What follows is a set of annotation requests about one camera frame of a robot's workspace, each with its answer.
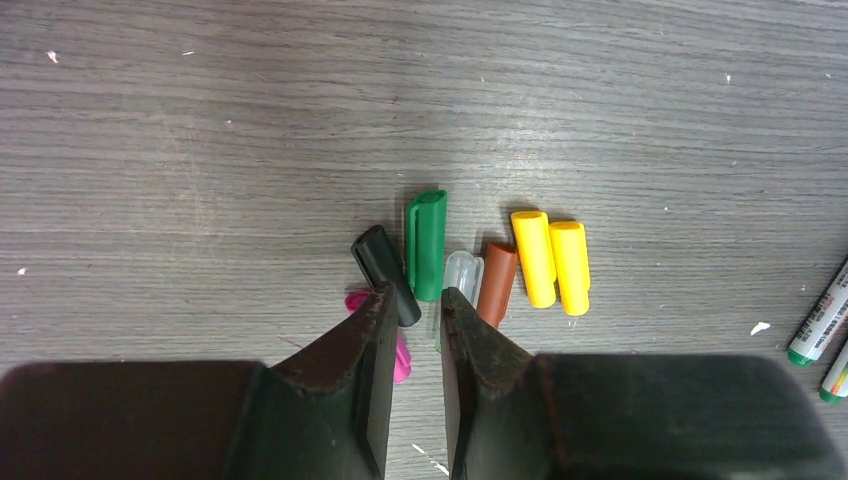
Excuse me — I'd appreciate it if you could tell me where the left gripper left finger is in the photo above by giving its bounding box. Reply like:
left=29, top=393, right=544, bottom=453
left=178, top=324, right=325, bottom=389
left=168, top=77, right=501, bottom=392
left=1, top=283, right=398, bottom=479

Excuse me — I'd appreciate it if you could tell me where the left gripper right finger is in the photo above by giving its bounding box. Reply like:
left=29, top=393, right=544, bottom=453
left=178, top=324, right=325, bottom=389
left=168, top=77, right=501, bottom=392
left=441, top=287, right=847, bottom=479

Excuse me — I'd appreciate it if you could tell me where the magenta pen cap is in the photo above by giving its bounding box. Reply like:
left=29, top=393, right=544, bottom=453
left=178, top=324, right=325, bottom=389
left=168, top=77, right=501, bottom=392
left=344, top=290, right=412, bottom=384

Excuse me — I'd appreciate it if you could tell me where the red-brown pen cap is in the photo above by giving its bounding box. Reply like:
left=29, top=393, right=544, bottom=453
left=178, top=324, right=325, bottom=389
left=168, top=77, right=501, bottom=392
left=476, top=242, right=518, bottom=329

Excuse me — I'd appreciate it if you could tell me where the black pen cap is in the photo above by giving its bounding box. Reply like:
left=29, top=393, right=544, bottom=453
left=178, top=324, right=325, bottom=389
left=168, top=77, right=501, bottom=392
left=351, top=224, right=421, bottom=327

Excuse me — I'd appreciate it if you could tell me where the yellow pen cap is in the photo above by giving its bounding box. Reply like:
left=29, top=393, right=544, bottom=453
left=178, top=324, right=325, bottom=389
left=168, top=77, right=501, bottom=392
left=549, top=221, right=591, bottom=317

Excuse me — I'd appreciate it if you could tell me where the orange pen cap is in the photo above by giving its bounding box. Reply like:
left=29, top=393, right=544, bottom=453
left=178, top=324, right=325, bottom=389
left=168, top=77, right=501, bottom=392
left=510, top=210, right=556, bottom=308

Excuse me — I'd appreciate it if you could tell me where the dark green pen cap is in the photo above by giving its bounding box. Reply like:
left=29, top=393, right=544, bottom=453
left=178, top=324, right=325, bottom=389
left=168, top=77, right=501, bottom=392
left=405, top=189, right=448, bottom=302

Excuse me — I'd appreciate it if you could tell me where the green-end marker pen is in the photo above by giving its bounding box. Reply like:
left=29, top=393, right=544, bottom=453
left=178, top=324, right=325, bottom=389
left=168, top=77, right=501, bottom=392
left=787, top=262, right=847, bottom=366

